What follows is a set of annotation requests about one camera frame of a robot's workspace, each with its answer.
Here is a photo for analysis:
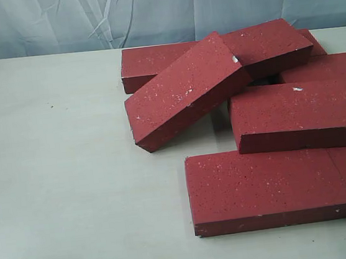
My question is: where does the red brick with silver chip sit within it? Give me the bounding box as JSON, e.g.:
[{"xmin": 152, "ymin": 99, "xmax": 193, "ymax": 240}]
[{"xmin": 124, "ymin": 32, "xmax": 251, "ymax": 153}]

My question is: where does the pale blue backdrop cloth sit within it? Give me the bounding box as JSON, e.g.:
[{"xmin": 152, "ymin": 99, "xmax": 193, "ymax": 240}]
[{"xmin": 0, "ymin": 0, "xmax": 346, "ymax": 58}]

